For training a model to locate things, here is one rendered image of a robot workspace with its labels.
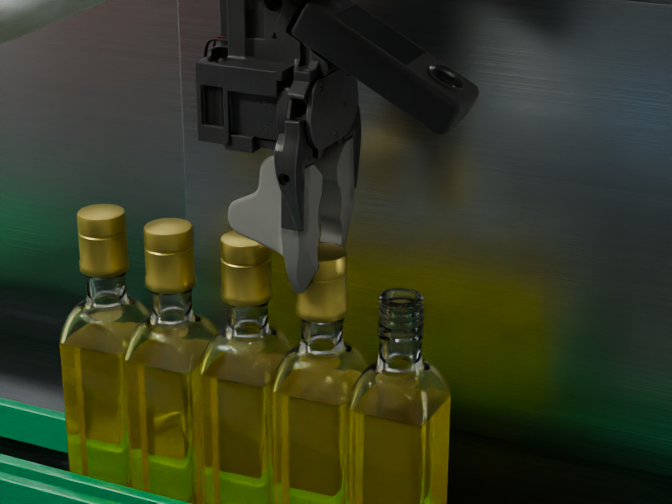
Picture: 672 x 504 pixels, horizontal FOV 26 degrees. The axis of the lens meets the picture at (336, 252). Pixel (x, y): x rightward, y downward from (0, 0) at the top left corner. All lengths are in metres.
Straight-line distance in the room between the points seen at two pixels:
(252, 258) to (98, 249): 0.12
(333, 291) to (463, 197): 0.14
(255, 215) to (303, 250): 0.04
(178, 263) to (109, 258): 0.06
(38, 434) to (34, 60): 0.30
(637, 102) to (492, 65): 0.10
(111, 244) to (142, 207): 0.18
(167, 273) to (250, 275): 0.06
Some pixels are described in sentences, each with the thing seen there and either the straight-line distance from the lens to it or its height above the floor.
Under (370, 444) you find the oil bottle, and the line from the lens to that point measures 0.97.
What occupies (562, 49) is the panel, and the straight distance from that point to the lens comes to 0.99.
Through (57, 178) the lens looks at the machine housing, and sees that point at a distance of 1.25.
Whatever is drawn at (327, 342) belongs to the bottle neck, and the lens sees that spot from 0.97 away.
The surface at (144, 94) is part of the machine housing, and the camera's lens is 1.17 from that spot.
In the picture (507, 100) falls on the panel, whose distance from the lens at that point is 1.01.
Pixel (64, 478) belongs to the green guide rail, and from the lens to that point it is 1.10.
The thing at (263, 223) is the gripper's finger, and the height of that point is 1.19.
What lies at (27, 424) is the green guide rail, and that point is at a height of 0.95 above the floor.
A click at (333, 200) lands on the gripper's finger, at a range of 0.96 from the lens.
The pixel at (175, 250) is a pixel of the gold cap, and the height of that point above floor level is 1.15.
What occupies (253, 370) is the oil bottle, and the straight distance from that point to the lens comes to 0.99.
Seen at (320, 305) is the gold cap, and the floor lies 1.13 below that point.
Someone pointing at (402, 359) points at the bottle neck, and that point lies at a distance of 0.95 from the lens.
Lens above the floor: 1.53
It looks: 22 degrees down
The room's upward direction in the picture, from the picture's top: straight up
